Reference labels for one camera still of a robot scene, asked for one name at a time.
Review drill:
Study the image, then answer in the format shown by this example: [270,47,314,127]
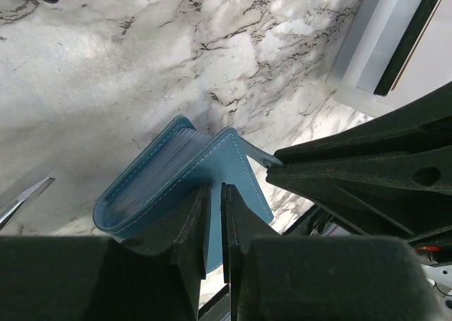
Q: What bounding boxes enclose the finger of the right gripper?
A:
[267,147,451,242]
[275,83,451,165]

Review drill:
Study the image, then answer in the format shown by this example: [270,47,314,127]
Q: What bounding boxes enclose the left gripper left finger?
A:
[1,183,210,320]

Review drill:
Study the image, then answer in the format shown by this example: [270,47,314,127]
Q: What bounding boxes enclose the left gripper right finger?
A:
[221,184,438,320]

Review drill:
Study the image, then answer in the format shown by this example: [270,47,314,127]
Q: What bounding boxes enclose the clear acrylic card box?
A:
[327,0,451,117]

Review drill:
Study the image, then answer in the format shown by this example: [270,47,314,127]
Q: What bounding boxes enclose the credit cards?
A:
[373,0,442,97]

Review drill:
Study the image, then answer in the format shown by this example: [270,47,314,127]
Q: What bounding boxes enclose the teal leather card holder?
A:
[93,116,283,272]

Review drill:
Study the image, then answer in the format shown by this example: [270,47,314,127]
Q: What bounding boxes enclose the blue red screwdriver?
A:
[1,177,55,229]

